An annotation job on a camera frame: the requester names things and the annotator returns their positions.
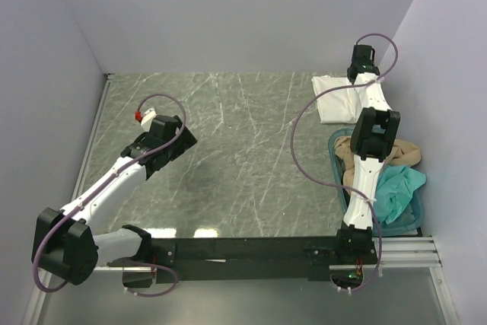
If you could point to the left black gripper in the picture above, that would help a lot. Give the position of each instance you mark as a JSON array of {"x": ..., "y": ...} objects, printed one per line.
[{"x": 184, "y": 141}]

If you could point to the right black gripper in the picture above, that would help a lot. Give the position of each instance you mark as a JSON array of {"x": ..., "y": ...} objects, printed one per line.
[{"x": 371, "y": 64}]

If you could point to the white t shirt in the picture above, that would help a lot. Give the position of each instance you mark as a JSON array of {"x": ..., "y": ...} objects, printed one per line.
[{"x": 336, "y": 107}]

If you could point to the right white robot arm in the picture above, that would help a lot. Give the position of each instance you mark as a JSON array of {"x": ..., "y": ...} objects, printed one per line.
[{"x": 371, "y": 142}]

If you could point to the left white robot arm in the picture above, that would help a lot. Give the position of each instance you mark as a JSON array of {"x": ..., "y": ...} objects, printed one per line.
[{"x": 64, "y": 242}]

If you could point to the beige t shirt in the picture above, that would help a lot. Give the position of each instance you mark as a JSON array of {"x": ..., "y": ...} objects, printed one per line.
[{"x": 402, "y": 153}]

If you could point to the black base beam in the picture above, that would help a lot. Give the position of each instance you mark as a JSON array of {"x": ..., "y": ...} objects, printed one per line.
[{"x": 243, "y": 258}]

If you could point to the teal t shirt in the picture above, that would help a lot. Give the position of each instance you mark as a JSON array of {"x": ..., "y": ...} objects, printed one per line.
[{"x": 394, "y": 192}]

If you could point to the teal plastic basket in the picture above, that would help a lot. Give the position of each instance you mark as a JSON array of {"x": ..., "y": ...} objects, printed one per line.
[{"x": 413, "y": 216}]

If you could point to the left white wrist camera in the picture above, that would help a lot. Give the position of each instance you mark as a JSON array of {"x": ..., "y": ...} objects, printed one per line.
[{"x": 146, "y": 116}]

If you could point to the right aluminium rail frame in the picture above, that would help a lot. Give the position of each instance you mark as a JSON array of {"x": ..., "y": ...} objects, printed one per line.
[{"x": 409, "y": 252}]

